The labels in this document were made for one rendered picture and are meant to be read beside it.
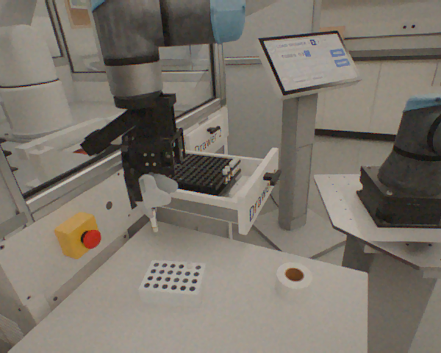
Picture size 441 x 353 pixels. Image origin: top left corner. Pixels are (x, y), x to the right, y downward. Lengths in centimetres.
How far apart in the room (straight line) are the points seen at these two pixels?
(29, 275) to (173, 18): 53
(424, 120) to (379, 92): 277
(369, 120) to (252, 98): 165
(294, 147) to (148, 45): 136
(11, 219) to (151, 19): 42
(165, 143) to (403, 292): 83
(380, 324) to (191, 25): 101
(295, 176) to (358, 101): 197
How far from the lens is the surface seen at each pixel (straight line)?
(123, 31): 40
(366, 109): 361
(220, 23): 41
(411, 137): 83
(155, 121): 43
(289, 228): 196
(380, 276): 97
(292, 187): 179
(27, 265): 68
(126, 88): 41
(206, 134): 112
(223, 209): 68
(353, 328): 62
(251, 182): 67
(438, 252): 85
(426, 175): 85
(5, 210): 62
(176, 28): 41
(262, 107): 238
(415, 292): 105
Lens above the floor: 125
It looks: 27 degrees down
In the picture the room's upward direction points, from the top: 5 degrees counter-clockwise
